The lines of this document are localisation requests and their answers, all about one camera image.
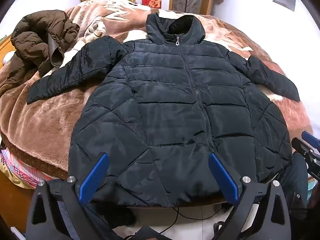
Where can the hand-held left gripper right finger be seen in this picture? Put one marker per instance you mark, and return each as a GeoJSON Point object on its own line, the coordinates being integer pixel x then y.
{"type": "Point", "coordinates": [223, 178]}

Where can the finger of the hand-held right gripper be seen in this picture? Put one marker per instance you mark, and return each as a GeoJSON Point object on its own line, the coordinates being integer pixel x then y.
{"type": "Point", "coordinates": [309, 138]}

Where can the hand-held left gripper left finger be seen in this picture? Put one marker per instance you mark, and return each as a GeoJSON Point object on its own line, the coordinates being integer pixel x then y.
{"type": "Point", "coordinates": [93, 180]}

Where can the black puffer jacket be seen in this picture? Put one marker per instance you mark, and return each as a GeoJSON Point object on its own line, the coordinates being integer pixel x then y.
{"type": "Point", "coordinates": [162, 105]}

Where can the brown plush blanket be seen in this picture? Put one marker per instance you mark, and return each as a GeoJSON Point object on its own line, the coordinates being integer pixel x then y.
{"type": "Point", "coordinates": [50, 120]}

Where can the striped bed sheet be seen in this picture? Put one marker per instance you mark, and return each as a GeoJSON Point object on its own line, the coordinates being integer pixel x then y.
{"type": "Point", "coordinates": [17, 167]}

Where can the brown puffer jacket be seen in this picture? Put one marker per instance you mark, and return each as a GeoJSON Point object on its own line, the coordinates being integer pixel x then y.
{"type": "Point", "coordinates": [32, 40]}

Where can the red box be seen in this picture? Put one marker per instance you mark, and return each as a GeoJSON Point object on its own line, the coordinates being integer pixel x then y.
{"type": "Point", "coordinates": [152, 1]}

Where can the wooden bed frame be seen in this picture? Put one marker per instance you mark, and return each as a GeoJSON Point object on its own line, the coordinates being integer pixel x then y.
{"type": "Point", "coordinates": [15, 205]}

